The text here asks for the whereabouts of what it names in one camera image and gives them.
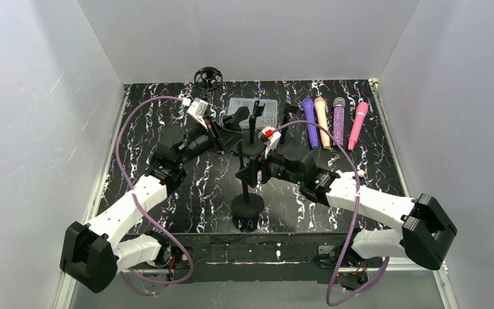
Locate black round-base stand for beige microphone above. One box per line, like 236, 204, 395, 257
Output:
239, 100, 265, 157

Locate black round-base stand for pink microphone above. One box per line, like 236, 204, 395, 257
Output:
231, 145, 264, 220

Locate black tripod microphone stand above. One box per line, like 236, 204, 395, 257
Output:
194, 66, 223, 101

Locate black stand for purple microphone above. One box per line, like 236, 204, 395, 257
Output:
276, 104, 300, 155

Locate purple microphone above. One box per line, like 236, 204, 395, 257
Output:
302, 97, 319, 150

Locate beige microphone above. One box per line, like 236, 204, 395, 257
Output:
314, 97, 331, 149

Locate grey-headed glitter microphone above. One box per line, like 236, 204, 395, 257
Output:
333, 97, 345, 146

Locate pink microphone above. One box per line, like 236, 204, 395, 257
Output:
347, 101, 369, 151

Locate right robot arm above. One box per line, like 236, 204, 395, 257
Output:
236, 151, 457, 270

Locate clear plastic screw box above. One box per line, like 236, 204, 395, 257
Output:
226, 97, 279, 130

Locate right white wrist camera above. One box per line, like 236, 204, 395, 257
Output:
258, 126, 281, 158

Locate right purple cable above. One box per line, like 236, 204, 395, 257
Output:
274, 120, 390, 308

